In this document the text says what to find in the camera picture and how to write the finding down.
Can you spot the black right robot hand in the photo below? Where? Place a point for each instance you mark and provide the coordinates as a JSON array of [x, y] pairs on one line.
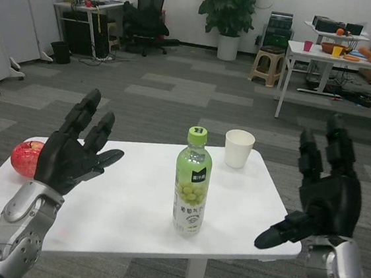
[[334, 204]]

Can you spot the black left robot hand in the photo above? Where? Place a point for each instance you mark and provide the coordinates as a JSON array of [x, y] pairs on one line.
[[63, 162]]

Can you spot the green grape juice bottle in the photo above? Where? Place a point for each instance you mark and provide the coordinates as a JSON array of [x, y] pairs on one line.
[[191, 186]]

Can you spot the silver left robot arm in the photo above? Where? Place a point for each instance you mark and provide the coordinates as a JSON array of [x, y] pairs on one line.
[[21, 221]]

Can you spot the red apple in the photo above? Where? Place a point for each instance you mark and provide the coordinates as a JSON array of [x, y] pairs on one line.
[[24, 160]]

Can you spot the black trash bin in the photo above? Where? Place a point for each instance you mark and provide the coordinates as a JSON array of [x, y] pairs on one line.
[[61, 53]]

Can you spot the white paper cup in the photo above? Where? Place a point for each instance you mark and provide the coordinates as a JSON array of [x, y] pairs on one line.
[[238, 149]]

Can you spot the black computer tower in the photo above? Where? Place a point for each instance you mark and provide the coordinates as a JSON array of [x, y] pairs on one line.
[[75, 34]]

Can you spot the long white work table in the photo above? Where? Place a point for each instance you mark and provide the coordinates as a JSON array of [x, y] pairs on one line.
[[317, 55]]

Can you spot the yellow plastic cup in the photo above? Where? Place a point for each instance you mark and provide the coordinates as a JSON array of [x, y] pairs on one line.
[[337, 52]]

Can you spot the beige plastic stool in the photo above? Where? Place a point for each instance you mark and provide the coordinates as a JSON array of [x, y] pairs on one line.
[[268, 64]]

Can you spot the pink plastic cup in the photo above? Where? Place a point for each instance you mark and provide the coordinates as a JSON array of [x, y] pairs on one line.
[[308, 46]]

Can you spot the small red object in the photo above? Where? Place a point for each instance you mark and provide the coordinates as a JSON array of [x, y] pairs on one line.
[[86, 3]]

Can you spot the white computer desk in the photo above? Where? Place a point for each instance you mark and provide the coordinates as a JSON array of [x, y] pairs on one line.
[[101, 5]]

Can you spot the black office chair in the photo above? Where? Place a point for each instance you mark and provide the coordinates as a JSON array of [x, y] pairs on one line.
[[148, 19]]

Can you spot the small white side table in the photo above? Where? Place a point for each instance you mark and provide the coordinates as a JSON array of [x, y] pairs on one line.
[[329, 34]]

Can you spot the orange fruit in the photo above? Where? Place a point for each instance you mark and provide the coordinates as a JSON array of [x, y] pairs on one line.
[[340, 32]]

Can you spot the large black box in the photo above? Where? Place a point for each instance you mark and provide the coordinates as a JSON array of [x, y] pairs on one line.
[[323, 24]]

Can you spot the stacked black equipment cases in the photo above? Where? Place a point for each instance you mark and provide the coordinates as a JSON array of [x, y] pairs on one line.
[[279, 31]]

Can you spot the white plant pot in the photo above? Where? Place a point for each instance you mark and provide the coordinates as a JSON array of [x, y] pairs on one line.
[[228, 48]]

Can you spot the green leafy plant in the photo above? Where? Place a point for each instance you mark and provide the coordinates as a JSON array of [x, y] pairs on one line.
[[230, 7]]

